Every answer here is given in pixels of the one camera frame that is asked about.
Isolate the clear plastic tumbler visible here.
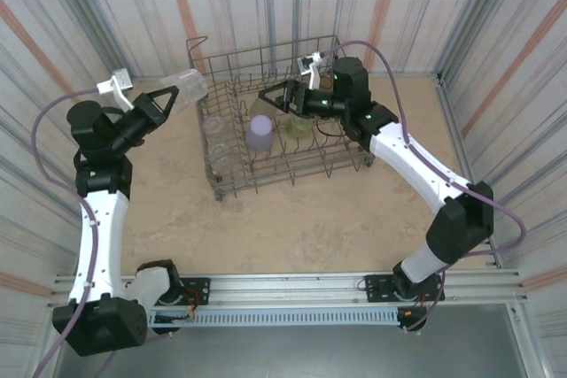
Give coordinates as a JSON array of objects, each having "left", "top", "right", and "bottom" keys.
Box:
[
  {"left": 203, "top": 112, "right": 228, "bottom": 136},
  {"left": 159, "top": 66, "right": 209, "bottom": 114}
]

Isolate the yellow-green translucent cup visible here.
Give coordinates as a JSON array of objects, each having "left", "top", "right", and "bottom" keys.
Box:
[{"left": 285, "top": 112, "right": 316, "bottom": 140}]

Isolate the pale green frosted cup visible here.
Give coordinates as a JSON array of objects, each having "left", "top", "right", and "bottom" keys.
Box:
[{"left": 250, "top": 96, "right": 280, "bottom": 120}]

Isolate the lavender plastic cup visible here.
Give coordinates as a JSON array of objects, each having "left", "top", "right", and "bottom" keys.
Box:
[{"left": 245, "top": 114, "right": 275, "bottom": 152}]

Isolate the grey wire dish rack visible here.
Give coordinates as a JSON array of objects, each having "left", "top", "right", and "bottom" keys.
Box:
[{"left": 185, "top": 35, "right": 376, "bottom": 202}]

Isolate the grey metal panel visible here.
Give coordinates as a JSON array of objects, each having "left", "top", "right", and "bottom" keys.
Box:
[{"left": 30, "top": 327, "right": 550, "bottom": 378}]

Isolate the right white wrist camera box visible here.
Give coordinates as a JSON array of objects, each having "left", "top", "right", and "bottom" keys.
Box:
[{"left": 297, "top": 50, "right": 333, "bottom": 89}]

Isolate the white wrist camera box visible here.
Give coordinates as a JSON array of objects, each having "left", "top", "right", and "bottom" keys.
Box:
[
  {"left": 297, "top": 50, "right": 333, "bottom": 89},
  {"left": 96, "top": 68, "right": 135, "bottom": 109}
]

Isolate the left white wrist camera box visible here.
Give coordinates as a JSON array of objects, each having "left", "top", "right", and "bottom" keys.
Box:
[{"left": 96, "top": 68, "right": 135, "bottom": 109}]

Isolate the right wrist black cable loop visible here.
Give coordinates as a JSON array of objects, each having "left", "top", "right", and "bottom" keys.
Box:
[{"left": 315, "top": 120, "right": 346, "bottom": 138}]

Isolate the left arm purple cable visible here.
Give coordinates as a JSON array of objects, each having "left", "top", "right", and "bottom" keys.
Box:
[{"left": 30, "top": 85, "right": 172, "bottom": 378}]

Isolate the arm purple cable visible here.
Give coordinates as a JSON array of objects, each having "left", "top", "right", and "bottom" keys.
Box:
[
  {"left": 30, "top": 85, "right": 172, "bottom": 378},
  {"left": 327, "top": 41, "right": 527, "bottom": 335}
]

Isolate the aluminium mounting rail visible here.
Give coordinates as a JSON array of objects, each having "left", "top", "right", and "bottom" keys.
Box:
[{"left": 46, "top": 269, "right": 531, "bottom": 308}]

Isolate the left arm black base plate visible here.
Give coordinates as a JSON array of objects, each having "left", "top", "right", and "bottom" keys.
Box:
[{"left": 131, "top": 277, "right": 212, "bottom": 307}]

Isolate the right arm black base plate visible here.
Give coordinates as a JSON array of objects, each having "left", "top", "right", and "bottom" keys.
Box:
[{"left": 365, "top": 272, "right": 446, "bottom": 304}]

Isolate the slotted grey cable tray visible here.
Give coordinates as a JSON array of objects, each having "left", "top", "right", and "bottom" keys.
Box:
[{"left": 64, "top": 309, "right": 402, "bottom": 329}]

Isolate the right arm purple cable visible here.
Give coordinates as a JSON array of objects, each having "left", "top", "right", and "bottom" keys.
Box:
[{"left": 327, "top": 41, "right": 527, "bottom": 335}]

